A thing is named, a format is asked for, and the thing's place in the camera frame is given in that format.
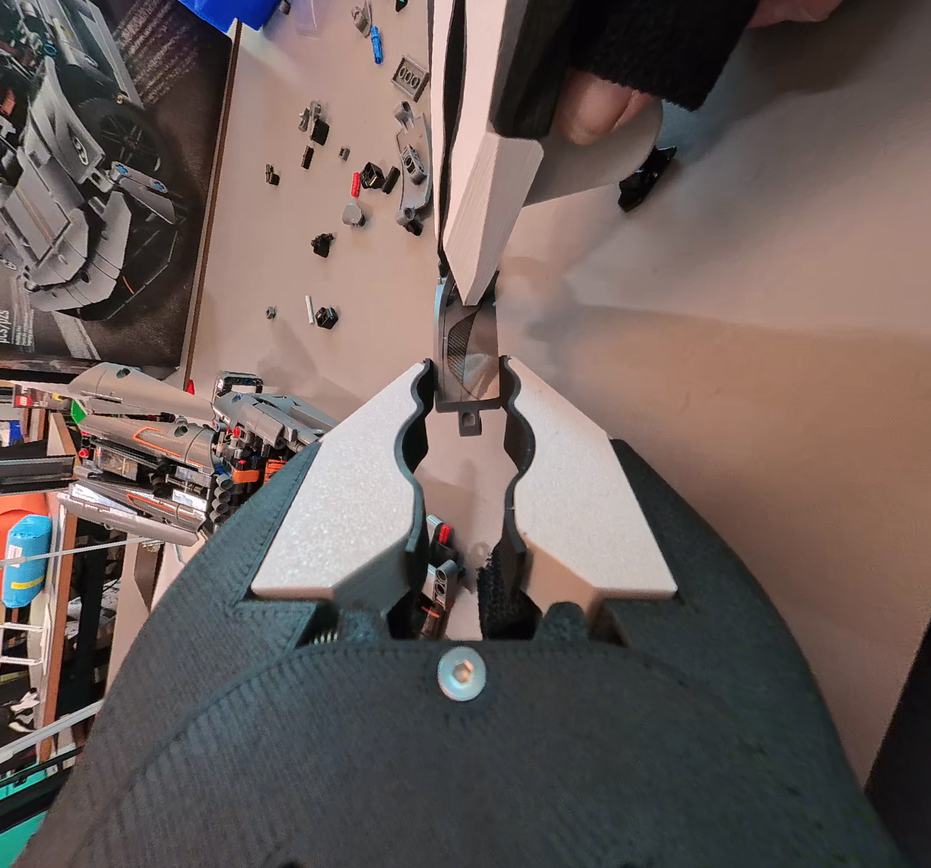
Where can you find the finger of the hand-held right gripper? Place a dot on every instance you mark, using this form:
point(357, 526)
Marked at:
point(484, 214)
point(438, 83)

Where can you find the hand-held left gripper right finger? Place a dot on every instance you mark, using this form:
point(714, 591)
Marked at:
point(582, 519)

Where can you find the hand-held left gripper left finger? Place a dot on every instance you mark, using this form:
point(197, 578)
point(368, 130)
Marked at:
point(342, 512)

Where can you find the dark grey curved lego panel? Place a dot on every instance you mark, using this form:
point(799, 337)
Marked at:
point(465, 359)

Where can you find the scattered loose lego pieces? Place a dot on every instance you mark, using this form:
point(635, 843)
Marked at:
point(411, 75)

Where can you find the black angled lego piece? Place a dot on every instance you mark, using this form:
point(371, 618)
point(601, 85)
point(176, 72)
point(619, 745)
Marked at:
point(640, 184)

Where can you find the partly built lego car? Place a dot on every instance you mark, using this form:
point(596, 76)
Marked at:
point(182, 446)

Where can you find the lego set box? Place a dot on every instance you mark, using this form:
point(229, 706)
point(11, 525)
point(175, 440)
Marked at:
point(87, 155)

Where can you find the blue cylindrical pouch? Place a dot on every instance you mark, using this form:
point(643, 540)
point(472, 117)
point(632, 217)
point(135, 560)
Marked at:
point(25, 563)

